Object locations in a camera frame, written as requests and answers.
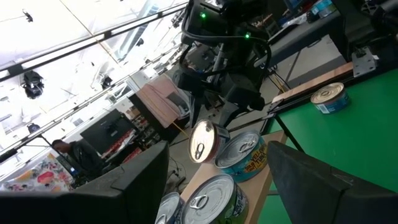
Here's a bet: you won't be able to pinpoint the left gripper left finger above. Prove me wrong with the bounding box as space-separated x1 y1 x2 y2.
0 140 170 224

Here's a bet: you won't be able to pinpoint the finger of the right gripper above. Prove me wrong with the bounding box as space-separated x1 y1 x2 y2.
218 104 249 129

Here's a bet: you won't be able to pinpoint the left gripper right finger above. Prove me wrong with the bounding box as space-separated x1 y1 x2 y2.
267 140 398 224

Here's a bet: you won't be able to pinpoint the gold-lid seafood can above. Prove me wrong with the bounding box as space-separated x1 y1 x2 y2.
310 82 351 115
188 119 231 165

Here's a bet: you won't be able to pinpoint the silver can teal yellow label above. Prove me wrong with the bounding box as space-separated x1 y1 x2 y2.
214 129 269 184

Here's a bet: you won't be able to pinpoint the blue albacore tuna can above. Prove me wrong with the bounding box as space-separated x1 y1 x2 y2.
154 192 184 224

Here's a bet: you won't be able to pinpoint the silver can green label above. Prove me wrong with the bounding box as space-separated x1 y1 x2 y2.
180 173 249 224

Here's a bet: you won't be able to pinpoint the wooden shelf black legs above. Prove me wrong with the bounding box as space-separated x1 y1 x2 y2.
180 129 289 224

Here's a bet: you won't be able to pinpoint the green table mat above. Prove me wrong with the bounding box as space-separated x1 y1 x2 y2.
257 68 398 224

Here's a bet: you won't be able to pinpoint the black monitor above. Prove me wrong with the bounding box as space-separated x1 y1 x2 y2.
80 108 137 155

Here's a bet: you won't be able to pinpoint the person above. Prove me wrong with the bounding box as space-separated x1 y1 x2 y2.
51 139 105 180

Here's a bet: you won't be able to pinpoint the pink curtain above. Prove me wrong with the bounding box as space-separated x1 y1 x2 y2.
136 74 193 128

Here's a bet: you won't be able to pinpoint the grey desk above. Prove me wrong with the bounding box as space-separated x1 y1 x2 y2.
254 12 346 68

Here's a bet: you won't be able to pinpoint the black ceiling spotlight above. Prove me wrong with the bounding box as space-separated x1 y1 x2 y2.
101 75 113 90
20 70 45 100

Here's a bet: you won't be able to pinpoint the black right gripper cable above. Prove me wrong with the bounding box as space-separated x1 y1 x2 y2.
180 18 273 78

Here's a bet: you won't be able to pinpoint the black aluminium table frame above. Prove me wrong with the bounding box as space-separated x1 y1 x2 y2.
229 55 398 138

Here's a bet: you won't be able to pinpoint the silver metal bracket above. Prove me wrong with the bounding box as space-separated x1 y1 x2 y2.
351 46 380 78

